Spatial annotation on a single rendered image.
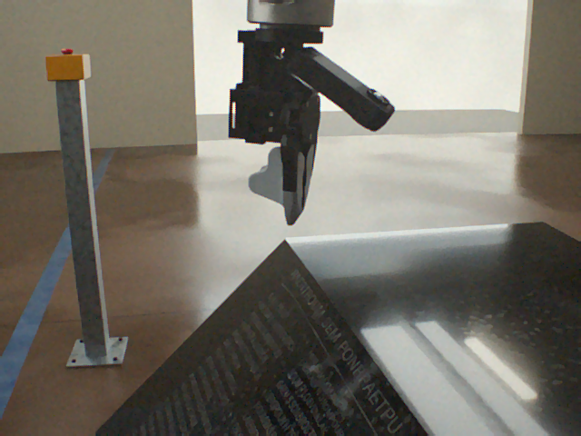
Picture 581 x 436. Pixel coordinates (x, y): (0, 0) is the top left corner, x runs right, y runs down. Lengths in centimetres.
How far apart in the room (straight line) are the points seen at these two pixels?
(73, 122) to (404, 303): 159
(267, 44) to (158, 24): 624
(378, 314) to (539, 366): 14
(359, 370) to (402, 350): 4
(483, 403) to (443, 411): 3
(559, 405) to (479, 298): 17
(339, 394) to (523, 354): 14
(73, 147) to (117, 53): 490
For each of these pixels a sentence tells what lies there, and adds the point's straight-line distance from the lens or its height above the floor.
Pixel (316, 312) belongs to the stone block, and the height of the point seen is 85.
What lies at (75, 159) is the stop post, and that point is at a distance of 199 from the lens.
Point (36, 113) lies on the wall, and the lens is 701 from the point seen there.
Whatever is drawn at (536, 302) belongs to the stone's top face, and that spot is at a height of 87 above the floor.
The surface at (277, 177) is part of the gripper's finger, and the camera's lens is 62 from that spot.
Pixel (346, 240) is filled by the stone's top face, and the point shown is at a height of 87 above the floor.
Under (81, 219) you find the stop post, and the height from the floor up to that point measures 54.
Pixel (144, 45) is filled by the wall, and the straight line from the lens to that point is 683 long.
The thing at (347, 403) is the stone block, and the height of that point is 84.
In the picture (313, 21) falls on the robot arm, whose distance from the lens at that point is 57.
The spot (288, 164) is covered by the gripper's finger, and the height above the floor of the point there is 97.
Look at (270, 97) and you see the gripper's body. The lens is 59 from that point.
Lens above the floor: 108
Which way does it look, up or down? 17 degrees down
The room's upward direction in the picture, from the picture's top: straight up
